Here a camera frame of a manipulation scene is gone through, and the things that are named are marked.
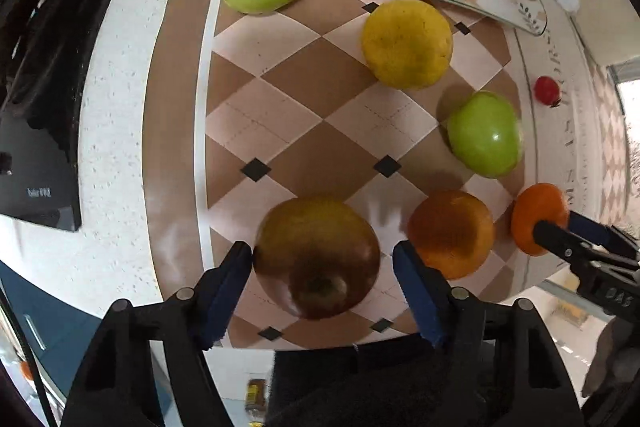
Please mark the dark reddish orange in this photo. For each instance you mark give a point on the dark reddish orange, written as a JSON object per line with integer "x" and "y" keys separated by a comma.
{"x": 450, "y": 234}

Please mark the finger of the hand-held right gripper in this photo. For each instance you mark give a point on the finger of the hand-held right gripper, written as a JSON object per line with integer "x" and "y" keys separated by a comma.
{"x": 590, "y": 227}
{"x": 555, "y": 237}

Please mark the dark blue cabinet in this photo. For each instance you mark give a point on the dark blue cabinet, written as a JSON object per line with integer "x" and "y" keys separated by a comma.
{"x": 30, "y": 307}

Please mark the red cherry tomato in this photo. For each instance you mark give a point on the red cherry tomato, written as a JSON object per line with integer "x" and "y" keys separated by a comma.
{"x": 545, "y": 89}

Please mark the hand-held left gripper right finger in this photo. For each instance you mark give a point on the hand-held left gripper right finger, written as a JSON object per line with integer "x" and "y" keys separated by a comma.
{"x": 417, "y": 297}

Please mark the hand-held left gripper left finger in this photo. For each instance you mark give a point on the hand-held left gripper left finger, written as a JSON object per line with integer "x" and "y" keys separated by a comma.
{"x": 227, "y": 297}

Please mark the black gas stove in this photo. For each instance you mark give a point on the black gas stove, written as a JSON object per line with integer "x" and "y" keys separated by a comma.
{"x": 45, "y": 167}

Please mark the brownish red apple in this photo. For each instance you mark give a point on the brownish red apple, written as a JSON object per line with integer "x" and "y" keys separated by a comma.
{"x": 315, "y": 252}

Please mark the yellow spotted citrus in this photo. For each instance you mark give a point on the yellow spotted citrus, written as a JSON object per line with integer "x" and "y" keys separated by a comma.
{"x": 407, "y": 44}

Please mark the small brown jar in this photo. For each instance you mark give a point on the small brown jar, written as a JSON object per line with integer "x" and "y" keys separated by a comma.
{"x": 257, "y": 394}

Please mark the checkered table mat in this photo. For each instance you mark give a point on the checkered table mat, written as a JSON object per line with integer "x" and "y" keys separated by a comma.
{"x": 300, "y": 117}

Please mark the bright orange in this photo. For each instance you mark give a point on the bright orange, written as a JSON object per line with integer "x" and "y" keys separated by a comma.
{"x": 530, "y": 212}

